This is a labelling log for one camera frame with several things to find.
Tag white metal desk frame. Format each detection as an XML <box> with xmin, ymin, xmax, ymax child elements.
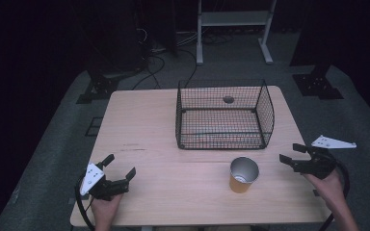
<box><xmin>196</xmin><ymin>0</ymin><xmax>278</xmax><ymax>66</ymax></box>

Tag black wire basket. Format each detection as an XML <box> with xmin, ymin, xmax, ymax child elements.
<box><xmin>174</xmin><ymin>78</ymin><xmax>276</xmax><ymax>151</ymax></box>

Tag orange paper cup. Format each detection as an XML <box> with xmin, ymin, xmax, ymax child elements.
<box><xmin>228</xmin><ymin>156</ymin><xmax>260</xmax><ymax>194</ymax></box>

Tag black floor cables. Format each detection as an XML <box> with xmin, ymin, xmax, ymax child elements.
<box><xmin>130</xmin><ymin>27</ymin><xmax>235</xmax><ymax>91</ymax></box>

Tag person's left hand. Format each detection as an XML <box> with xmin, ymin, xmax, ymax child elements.
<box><xmin>90</xmin><ymin>192</ymin><xmax>124</xmax><ymax>224</ymax></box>

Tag person's right hand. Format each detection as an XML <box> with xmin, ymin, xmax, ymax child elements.
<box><xmin>303</xmin><ymin>168</ymin><xmax>347</xmax><ymax>210</ymax></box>

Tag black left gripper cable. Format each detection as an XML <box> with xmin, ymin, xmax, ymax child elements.
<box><xmin>74</xmin><ymin>175</ymin><xmax>96</xmax><ymax>231</ymax></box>

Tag black stand base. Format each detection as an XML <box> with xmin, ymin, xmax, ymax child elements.
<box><xmin>292</xmin><ymin>64</ymin><xmax>345</xmax><ymax>101</ymax></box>
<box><xmin>75</xmin><ymin>68</ymin><xmax>124</xmax><ymax>105</ymax></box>

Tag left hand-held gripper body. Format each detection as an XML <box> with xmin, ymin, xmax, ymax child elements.
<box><xmin>79</xmin><ymin>162</ymin><xmax>131</xmax><ymax>202</ymax></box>

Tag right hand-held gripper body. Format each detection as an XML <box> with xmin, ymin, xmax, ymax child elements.
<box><xmin>293</xmin><ymin>134</ymin><xmax>357</xmax><ymax>180</ymax></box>

